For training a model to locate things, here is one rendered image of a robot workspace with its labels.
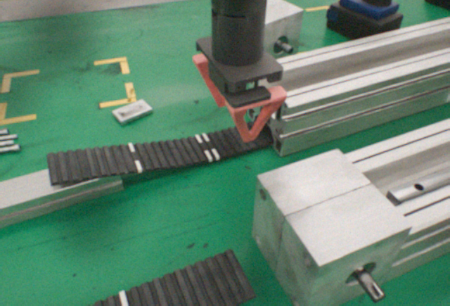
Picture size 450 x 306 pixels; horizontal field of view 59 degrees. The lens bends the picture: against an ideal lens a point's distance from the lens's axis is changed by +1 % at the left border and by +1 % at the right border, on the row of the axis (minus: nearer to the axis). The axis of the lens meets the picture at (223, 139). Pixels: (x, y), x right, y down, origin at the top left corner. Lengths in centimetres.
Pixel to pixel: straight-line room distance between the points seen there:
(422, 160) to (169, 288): 29
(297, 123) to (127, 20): 50
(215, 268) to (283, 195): 9
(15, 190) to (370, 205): 36
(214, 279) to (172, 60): 44
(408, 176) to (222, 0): 27
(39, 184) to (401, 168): 39
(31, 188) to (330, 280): 32
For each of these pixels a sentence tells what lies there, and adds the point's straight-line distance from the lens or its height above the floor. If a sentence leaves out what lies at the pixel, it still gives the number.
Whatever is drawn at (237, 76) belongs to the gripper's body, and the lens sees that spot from 41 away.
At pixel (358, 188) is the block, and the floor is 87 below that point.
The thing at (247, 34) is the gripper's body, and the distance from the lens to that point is 41.
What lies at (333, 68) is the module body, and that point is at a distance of 58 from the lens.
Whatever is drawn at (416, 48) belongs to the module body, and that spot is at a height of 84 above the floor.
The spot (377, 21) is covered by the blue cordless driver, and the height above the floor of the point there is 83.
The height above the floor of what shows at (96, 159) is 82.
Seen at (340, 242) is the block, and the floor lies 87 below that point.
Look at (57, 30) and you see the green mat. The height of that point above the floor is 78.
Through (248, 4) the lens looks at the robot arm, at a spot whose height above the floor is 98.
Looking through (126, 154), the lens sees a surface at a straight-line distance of 48.
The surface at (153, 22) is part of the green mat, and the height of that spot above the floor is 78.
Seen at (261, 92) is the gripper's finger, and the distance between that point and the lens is 42.
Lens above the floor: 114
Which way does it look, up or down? 42 degrees down
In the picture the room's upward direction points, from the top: straight up
